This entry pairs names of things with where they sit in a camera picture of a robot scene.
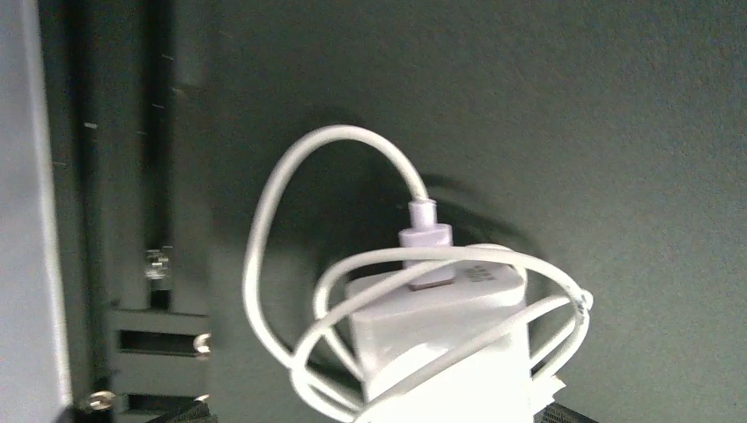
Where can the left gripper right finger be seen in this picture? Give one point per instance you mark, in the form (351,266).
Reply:
(557,413)

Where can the black frame rail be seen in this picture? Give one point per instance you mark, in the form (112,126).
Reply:
(110,88)

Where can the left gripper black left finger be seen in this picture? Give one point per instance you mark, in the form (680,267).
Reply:
(194,412)

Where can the white charger with cable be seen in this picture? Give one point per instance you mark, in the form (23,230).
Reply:
(427,331)

